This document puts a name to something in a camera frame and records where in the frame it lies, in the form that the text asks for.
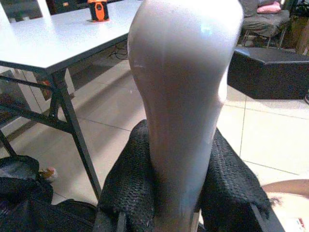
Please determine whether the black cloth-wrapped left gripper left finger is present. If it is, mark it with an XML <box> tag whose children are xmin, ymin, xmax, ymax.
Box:
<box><xmin>93</xmin><ymin>119</ymin><xmax>158</xmax><ymax>232</ymax></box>

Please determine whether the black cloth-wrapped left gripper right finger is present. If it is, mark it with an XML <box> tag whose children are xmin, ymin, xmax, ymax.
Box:
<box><xmin>198</xmin><ymin>127</ymin><xmax>286</xmax><ymax>232</ymax></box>

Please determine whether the tan round object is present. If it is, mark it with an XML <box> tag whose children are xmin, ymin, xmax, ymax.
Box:
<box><xmin>262</xmin><ymin>179</ymin><xmax>309</xmax><ymax>232</ymax></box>

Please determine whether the small colourful toy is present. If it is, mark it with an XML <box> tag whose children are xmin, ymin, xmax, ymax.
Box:
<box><xmin>38</xmin><ymin>166</ymin><xmax>59</xmax><ymax>182</ymax></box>

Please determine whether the black fabric bag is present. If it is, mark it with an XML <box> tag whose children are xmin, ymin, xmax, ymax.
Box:
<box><xmin>0</xmin><ymin>154</ymin><xmax>98</xmax><ymax>232</ymax></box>

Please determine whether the black leather ottoman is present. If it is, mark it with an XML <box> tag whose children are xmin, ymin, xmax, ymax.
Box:
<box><xmin>227</xmin><ymin>46</ymin><xmax>309</xmax><ymax>100</ymax></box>

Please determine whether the brown cardboard box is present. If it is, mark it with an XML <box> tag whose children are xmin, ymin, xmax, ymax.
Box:
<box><xmin>288</xmin><ymin>15</ymin><xmax>309</xmax><ymax>55</ymax></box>

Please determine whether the grey cushioned chair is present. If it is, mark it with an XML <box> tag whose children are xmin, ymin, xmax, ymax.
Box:
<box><xmin>238</xmin><ymin>0</ymin><xmax>292</xmax><ymax>48</ymax></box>

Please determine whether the orange and black canister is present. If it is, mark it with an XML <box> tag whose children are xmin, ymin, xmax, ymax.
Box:
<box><xmin>87</xmin><ymin>0</ymin><xmax>110</xmax><ymax>23</ymax></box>

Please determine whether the pink pillow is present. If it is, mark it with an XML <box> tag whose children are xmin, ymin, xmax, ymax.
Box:
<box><xmin>256</xmin><ymin>0</ymin><xmax>282</xmax><ymax>14</ymax></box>

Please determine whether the black cable under table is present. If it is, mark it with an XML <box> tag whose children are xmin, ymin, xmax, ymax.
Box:
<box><xmin>107</xmin><ymin>44</ymin><xmax>130</xmax><ymax>61</ymax></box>

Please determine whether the white table with black frame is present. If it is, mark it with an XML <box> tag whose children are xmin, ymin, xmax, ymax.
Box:
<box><xmin>0</xmin><ymin>0</ymin><xmax>143</xmax><ymax>201</ymax></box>

